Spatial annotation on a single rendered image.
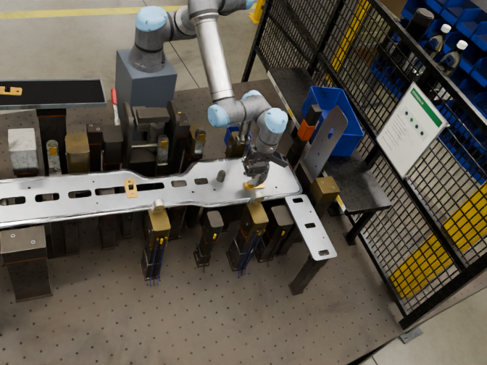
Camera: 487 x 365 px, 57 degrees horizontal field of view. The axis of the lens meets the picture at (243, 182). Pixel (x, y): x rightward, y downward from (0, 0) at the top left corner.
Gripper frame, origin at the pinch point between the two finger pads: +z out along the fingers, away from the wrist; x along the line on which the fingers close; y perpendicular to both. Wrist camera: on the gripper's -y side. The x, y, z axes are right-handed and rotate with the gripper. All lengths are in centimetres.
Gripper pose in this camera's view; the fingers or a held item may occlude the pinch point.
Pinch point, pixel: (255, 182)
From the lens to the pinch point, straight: 172.3
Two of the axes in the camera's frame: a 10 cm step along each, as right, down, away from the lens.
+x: 3.2, 7.7, -5.5
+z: -2.4, 6.3, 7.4
